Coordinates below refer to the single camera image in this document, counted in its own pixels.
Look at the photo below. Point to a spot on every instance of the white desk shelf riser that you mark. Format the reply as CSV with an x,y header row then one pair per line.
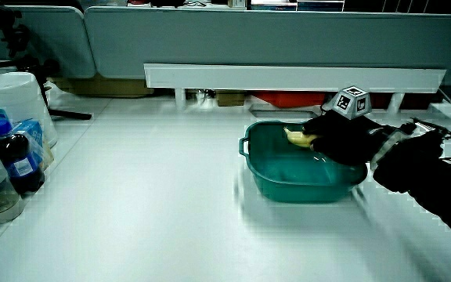
x,y
288,77

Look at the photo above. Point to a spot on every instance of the flat grey tray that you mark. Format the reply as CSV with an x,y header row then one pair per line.
x,y
280,114

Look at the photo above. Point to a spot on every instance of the green plastic basin plate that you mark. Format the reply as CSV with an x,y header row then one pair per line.
x,y
288,172

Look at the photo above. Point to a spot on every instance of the small cardboard box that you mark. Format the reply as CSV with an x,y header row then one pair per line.
x,y
229,98

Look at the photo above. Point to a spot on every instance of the large flat cardboard box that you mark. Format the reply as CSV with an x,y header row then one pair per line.
x,y
100,87

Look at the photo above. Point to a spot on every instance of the red box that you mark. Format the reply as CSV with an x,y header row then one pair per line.
x,y
288,98

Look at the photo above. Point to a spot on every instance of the person's right forearm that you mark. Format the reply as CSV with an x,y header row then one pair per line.
x,y
437,176

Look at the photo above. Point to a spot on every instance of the person's right hand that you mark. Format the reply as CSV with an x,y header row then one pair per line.
x,y
339,141

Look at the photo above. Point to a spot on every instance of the yellow banana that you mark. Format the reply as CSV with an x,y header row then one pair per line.
x,y
298,138

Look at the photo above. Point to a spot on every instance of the white plastic bucket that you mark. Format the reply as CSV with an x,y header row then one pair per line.
x,y
14,98

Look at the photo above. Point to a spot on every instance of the dark soda bottle blue cap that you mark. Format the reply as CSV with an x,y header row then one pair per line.
x,y
16,156

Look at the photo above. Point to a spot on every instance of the narrow grey partition panel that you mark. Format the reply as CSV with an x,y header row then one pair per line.
x,y
53,43

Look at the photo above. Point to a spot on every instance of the blue packet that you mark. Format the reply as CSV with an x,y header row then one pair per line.
x,y
34,131

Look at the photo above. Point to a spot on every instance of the wide grey partition panel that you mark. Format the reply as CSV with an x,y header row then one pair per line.
x,y
268,39

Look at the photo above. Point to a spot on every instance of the black camera stand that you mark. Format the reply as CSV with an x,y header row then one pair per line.
x,y
33,64

